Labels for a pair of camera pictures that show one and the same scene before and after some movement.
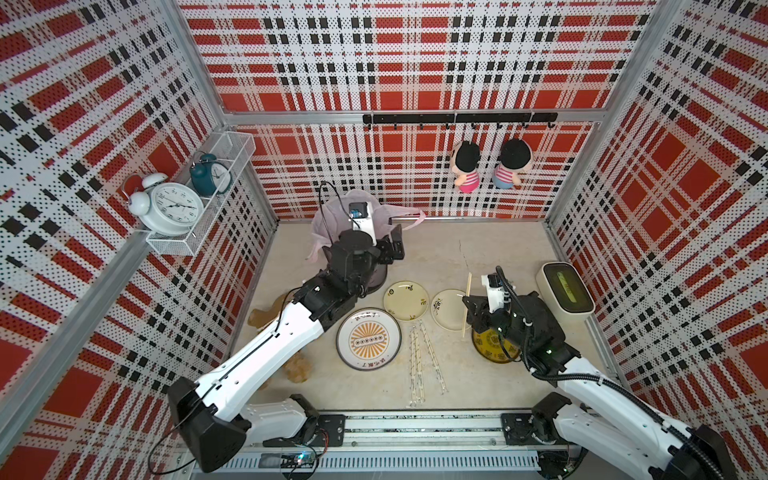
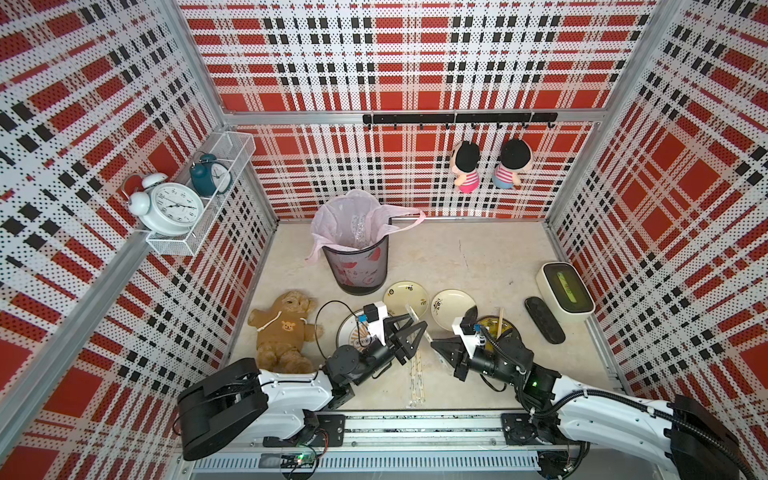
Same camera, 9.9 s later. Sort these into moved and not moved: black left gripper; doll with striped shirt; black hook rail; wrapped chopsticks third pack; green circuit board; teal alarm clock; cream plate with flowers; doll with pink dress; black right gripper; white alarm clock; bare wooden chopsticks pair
Moved: black left gripper; bare wooden chopsticks pair; black right gripper
Not moved: black hook rail; white alarm clock; wrapped chopsticks third pack; teal alarm clock; doll with pink dress; cream plate with flowers; doll with striped shirt; green circuit board
